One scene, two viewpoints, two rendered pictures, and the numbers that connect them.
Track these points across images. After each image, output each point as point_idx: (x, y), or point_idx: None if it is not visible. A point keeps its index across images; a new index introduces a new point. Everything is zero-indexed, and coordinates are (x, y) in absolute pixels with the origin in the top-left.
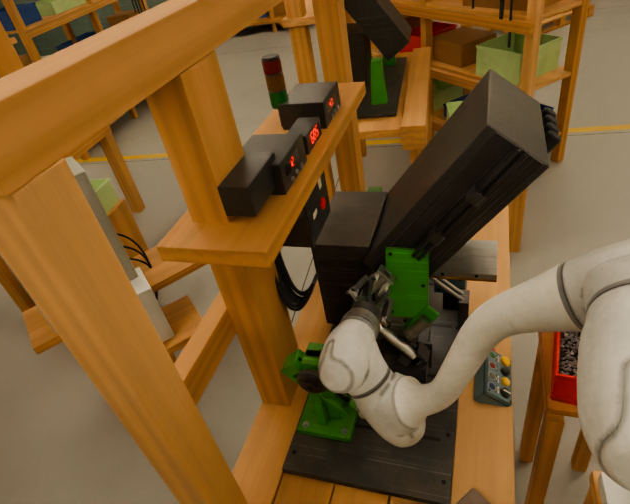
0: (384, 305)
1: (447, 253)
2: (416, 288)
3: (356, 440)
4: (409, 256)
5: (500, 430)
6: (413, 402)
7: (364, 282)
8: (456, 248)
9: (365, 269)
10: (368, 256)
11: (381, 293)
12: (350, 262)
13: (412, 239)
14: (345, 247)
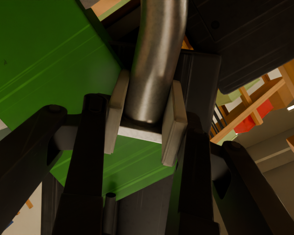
0: (54, 133)
1: (52, 206)
2: (35, 112)
3: None
4: (117, 180)
5: None
6: None
7: (227, 229)
8: (45, 227)
9: (199, 11)
10: (216, 87)
11: (112, 130)
12: (255, 7)
13: (139, 210)
14: (290, 54)
